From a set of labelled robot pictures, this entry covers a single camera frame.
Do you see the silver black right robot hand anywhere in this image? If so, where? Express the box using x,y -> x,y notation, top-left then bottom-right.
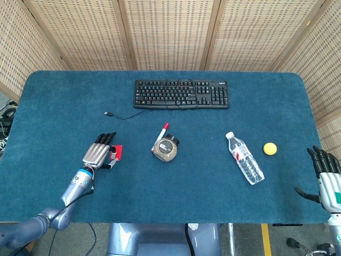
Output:
294,145 -> 341,214

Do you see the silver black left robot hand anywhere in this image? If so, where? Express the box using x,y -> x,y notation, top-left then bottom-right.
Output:
82,132 -> 118,170

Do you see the red rectangular block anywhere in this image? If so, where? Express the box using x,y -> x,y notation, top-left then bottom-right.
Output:
110,145 -> 124,163

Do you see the black knob with metal rod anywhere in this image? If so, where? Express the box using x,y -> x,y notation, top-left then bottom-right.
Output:
286,238 -> 331,253

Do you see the seed jar with black lid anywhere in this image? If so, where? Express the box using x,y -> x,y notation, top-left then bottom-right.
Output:
152,133 -> 180,163

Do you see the red white marker pen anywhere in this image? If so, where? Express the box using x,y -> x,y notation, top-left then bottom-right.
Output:
151,122 -> 170,153

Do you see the yellow ball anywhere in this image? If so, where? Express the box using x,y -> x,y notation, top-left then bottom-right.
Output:
263,142 -> 278,155

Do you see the clear plastic water bottle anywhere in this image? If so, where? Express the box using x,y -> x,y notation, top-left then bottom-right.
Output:
225,131 -> 265,186

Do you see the blue felt table mat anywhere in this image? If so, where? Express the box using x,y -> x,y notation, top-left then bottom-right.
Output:
0,70 -> 330,224

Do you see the black computer keyboard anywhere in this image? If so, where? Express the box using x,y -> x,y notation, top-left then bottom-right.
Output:
133,79 -> 230,109

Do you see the blue-grey robot torso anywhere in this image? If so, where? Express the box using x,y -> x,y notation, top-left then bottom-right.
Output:
106,222 -> 222,256

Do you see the metal pole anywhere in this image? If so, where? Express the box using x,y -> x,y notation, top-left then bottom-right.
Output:
228,223 -> 237,256

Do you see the woven bamboo folding screen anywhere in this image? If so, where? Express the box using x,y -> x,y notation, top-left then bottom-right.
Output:
0,0 -> 341,161

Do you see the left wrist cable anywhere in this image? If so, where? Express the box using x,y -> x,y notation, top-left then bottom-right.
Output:
50,170 -> 96,222

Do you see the black keyboard USB cable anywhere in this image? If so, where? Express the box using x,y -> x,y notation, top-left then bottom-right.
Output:
103,78 -> 199,121

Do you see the blue floor cable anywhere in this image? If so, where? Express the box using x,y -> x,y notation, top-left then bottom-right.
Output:
47,222 -> 96,256

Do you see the black cable bundle on floor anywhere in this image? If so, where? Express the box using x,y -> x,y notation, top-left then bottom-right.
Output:
0,100 -> 18,146

